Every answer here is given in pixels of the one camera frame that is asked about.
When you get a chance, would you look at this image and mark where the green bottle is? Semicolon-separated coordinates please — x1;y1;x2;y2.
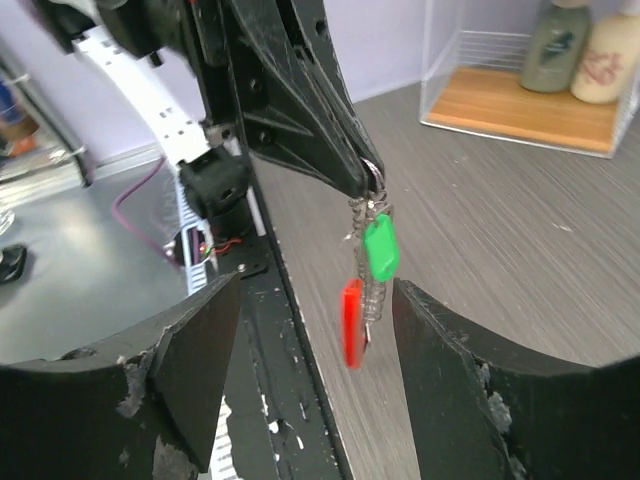
520;0;592;93

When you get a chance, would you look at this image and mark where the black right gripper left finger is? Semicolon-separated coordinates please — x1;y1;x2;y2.
1;274;240;479

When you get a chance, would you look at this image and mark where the red handled crescent blade keychain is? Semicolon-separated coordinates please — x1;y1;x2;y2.
341;176;393;369

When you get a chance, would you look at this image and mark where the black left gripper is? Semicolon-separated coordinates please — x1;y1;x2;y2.
184;1;383;198

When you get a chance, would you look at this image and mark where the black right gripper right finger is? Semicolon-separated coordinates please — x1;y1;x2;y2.
392;280;639;480

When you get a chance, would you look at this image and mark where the white wire shelf unit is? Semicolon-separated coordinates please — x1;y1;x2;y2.
419;0;639;158

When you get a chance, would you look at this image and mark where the white slotted cable duct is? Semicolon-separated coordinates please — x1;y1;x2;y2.
175;180;239;480

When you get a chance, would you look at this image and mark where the beige cup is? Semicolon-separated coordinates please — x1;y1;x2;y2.
570;1;639;104

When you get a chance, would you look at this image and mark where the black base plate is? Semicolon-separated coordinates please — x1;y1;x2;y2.
212;175;351;479

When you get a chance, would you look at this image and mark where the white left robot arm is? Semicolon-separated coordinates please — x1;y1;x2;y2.
30;1;385;236

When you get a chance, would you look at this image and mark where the green tagged key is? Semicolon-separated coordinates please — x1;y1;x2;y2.
363;213;400;283

